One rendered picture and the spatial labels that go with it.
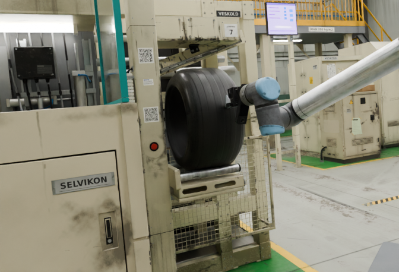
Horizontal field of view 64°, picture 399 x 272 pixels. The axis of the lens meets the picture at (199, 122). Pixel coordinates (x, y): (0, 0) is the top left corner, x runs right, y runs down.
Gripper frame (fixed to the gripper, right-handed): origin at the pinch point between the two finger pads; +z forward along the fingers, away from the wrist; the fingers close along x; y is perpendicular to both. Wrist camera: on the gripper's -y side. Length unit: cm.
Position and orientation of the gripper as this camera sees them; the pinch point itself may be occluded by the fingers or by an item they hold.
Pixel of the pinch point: (228, 107)
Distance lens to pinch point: 153.0
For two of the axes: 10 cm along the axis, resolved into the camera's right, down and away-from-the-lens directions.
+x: -9.3, 1.0, -3.6
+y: -1.2, -9.9, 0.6
